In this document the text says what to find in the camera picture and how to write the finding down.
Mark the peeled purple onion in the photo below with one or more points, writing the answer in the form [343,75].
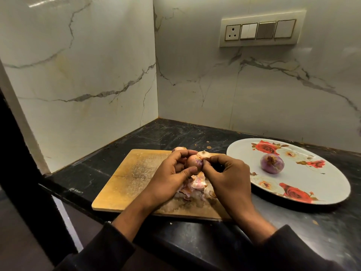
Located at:
[272,163]

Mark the white wall switch panel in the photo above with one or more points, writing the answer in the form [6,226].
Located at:
[262,28]

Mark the partly peeled onion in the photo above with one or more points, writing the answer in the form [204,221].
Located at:
[194,161]

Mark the person's right forearm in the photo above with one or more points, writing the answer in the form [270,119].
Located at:
[282,248]

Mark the wooden cutting board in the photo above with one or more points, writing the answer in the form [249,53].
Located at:
[135,177]

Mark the white floral plate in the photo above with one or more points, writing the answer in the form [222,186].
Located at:
[310,177]

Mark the unpeeled onion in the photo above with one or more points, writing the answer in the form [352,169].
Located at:
[178,149]
[205,154]

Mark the person's left forearm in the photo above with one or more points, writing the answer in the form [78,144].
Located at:
[124,237]

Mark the person's right hand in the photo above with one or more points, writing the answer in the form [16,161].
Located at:
[230,183]

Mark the person's left thumb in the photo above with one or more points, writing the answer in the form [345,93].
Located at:
[188,174]

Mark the person's left middle finger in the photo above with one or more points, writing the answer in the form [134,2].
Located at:
[179,167]

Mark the pile of onion peels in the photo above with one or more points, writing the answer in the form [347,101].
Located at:
[194,186]

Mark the person's right thumb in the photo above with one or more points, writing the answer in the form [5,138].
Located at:
[208,172]

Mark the person's left hand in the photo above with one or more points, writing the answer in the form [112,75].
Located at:
[165,183]

